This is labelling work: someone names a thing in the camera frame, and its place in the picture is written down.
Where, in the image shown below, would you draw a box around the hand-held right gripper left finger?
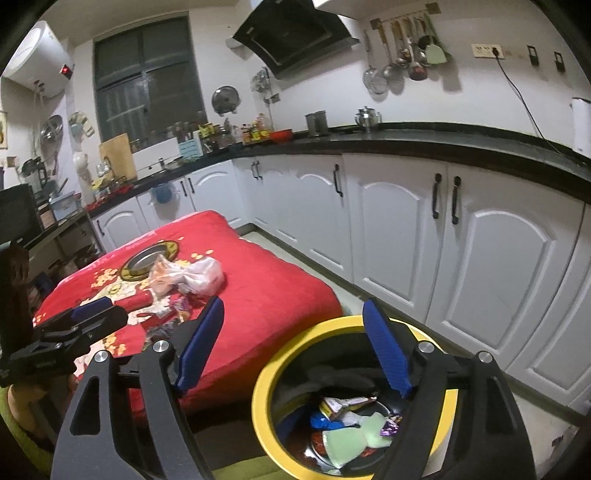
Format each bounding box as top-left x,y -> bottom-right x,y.
50,296 -> 225,480

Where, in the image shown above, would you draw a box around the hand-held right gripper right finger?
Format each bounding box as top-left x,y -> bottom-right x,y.
362,299 -> 537,480

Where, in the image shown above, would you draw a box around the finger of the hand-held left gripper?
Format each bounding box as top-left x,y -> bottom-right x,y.
51,305 -> 129,352
32,296 -> 114,340

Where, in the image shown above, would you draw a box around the red tube wrapper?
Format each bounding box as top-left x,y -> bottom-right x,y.
117,295 -> 153,311

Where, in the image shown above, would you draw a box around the white plastic bag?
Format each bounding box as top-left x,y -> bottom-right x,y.
148,256 -> 225,296

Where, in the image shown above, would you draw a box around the yellow box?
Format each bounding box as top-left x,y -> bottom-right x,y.
321,396 -> 370,418

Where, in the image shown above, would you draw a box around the yellow trash bin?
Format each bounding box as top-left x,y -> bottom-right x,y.
252,316 -> 460,478

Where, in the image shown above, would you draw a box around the green foam packet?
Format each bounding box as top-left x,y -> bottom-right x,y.
323,413 -> 393,467

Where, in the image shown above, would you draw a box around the person's left hand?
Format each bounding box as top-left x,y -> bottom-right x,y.
11,384 -> 51,418

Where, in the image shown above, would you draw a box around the gold rimmed metal plate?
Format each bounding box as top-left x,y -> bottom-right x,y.
121,240 -> 178,281

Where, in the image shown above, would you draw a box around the metal shelf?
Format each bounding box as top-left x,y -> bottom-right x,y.
23,212 -> 105,278

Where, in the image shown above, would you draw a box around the table with red cloth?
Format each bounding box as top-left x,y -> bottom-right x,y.
32,210 -> 342,414

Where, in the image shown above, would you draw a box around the green cushion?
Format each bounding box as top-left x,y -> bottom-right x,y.
0,383 -> 296,480

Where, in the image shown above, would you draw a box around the white storage container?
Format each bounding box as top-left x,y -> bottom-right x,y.
48,194 -> 84,221

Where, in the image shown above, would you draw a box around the black microwave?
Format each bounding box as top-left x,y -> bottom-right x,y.
0,185 -> 40,243

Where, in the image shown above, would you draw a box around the blender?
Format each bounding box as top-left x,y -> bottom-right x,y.
21,157 -> 47,190

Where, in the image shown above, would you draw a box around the wooden cutting board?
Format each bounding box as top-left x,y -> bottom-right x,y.
99,134 -> 138,181

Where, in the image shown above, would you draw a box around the steel lid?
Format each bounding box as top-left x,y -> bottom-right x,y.
39,114 -> 63,141

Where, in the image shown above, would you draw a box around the hanging packets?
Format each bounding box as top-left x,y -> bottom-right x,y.
69,111 -> 95,137

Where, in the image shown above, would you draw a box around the blue knife holder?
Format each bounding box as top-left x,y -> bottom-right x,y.
178,136 -> 204,160

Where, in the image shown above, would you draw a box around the black kitchen countertop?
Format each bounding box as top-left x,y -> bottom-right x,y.
85,122 -> 591,204

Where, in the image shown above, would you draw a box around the group of condiment bottles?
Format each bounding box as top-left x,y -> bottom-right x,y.
242,113 -> 273,144

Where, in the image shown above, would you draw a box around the steel teapot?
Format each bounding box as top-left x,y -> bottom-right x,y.
355,106 -> 383,127

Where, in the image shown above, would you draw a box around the steel canister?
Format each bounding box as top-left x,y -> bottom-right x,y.
305,112 -> 329,137

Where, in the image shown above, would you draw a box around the dark window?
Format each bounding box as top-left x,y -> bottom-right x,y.
93,16 -> 206,151

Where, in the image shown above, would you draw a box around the round pot lid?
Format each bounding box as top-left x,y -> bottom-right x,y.
211,85 -> 241,115

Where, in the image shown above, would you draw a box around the white water heater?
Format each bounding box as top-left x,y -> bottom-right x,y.
2,21 -> 75,99

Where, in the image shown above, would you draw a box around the steel skimmer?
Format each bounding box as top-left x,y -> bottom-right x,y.
362,30 -> 389,95

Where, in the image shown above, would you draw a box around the steel ladle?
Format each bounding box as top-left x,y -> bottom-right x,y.
381,23 -> 407,84

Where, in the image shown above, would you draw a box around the white electric kettle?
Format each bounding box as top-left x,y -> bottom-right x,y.
570,97 -> 591,155

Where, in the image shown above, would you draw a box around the steel spoon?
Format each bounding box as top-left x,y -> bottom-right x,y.
398,21 -> 414,63

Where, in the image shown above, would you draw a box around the green spatula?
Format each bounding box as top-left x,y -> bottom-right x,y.
422,14 -> 448,65

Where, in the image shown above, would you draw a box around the black range hood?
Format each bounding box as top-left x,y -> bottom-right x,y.
232,0 -> 361,79

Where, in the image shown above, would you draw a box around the hanging wire rack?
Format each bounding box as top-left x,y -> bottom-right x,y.
252,67 -> 273,95

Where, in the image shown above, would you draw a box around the black power cable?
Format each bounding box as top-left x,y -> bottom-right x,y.
494,51 -> 575,155

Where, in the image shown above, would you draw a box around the wall power outlet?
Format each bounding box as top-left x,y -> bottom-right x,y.
471,43 -> 506,60

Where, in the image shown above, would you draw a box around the utensil rail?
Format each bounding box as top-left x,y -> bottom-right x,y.
369,2 -> 439,26

